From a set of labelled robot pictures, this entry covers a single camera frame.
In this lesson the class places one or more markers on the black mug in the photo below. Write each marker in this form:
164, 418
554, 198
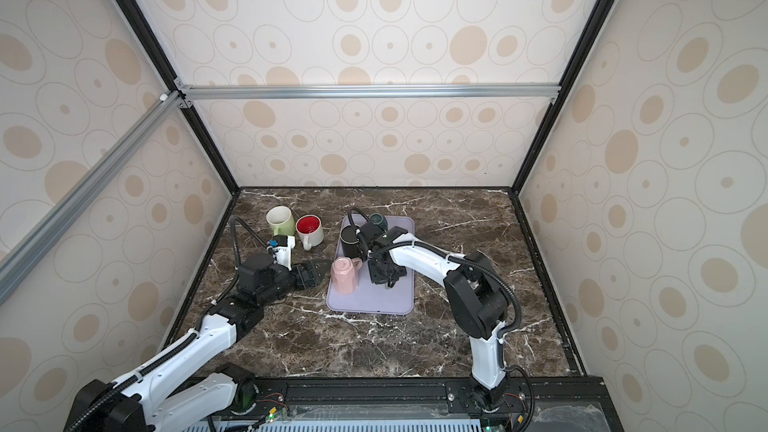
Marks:
350, 243

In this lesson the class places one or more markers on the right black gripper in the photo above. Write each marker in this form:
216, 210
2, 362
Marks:
377, 279

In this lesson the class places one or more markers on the pink faceted mug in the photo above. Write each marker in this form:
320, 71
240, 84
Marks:
345, 274

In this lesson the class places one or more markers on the right black frame post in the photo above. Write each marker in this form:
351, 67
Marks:
594, 25

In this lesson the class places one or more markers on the left diagonal aluminium rail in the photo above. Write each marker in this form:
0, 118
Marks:
22, 260

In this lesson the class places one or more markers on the horizontal aluminium rail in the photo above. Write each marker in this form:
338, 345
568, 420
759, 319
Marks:
380, 91

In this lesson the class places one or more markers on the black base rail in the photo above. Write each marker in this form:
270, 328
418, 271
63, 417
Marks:
422, 404

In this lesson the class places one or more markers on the dark green mug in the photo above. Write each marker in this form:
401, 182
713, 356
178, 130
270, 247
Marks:
379, 221

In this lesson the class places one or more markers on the lavender plastic tray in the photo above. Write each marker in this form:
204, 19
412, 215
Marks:
370, 298

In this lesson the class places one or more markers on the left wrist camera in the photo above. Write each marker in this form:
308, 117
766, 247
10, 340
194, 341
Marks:
281, 246

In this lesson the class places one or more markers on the white mug red inside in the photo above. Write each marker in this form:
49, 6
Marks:
310, 231

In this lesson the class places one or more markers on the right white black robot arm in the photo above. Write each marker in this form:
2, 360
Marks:
482, 304

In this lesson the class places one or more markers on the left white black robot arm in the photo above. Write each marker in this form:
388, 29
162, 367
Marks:
150, 397

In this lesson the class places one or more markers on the black frame post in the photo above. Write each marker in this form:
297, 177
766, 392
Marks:
144, 32
594, 25

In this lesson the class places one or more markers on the left black frame post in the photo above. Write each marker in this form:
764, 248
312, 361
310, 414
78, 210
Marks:
144, 32

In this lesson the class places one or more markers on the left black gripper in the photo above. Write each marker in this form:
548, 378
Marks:
310, 282

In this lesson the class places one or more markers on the light green mug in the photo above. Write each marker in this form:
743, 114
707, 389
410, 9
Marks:
281, 221

